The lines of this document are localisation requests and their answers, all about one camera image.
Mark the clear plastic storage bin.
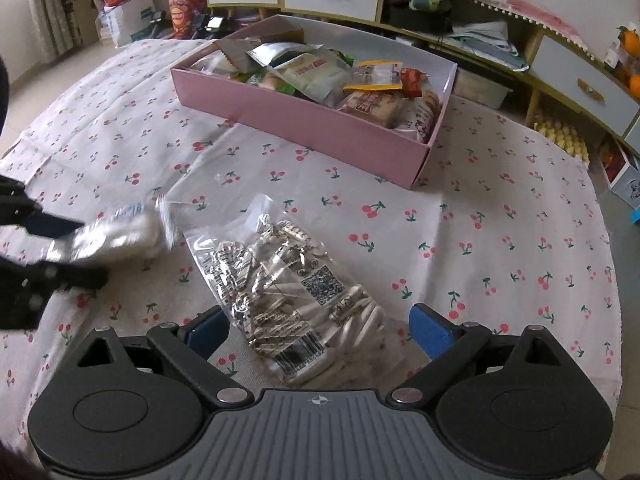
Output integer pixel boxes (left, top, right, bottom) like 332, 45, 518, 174
452, 66, 514, 109

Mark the red snack packet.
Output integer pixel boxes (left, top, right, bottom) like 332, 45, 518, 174
392, 69, 444, 144

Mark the wooden bookshelf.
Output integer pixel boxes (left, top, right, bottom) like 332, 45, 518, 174
57, 0, 103, 49

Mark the silver foil packet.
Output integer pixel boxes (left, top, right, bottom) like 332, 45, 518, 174
245, 40, 327, 69

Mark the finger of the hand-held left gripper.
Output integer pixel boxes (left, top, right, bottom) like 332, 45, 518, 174
0, 259, 110, 331
0, 175, 84, 238

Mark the black storage box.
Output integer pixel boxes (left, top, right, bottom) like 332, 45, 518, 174
389, 0, 454, 37

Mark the clear bag of white sticks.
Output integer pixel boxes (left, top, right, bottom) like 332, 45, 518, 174
184, 192, 407, 389

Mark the clear packet orange header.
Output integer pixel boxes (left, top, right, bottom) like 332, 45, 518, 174
352, 59, 407, 92

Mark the white clear snack packet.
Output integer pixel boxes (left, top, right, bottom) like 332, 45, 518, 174
47, 200, 177, 267

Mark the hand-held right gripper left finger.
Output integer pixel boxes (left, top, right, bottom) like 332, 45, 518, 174
50, 306, 256, 407

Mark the white shopping bag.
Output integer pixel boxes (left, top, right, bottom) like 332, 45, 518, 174
99, 0, 157, 49

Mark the yellow egg tray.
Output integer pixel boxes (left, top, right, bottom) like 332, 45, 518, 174
531, 111, 592, 167

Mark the pile of folded bags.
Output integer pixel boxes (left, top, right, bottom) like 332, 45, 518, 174
441, 20, 529, 72

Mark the cream snack packet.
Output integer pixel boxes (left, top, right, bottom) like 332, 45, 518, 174
266, 52, 354, 109

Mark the green snack packet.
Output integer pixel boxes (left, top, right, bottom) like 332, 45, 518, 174
247, 47, 357, 87

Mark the pink clear snack packet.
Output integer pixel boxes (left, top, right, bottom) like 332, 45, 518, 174
339, 90, 402, 129

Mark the low wooden cabinet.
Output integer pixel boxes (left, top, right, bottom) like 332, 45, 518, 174
379, 0, 640, 162

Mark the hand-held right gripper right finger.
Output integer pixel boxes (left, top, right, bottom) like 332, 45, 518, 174
384, 304, 591, 406

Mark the red printed tin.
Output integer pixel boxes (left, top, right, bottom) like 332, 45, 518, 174
165, 0, 202, 41

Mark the pink cardboard box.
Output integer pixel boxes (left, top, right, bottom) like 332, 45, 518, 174
170, 14, 459, 191

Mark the brown white snack packet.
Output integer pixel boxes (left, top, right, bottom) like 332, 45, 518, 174
216, 36, 267, 77

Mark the white printed carton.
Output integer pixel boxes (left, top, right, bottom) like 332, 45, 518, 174
597, 137, 640, 207

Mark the cherry print cloth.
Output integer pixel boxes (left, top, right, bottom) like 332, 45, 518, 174
0, 37, 623, 480

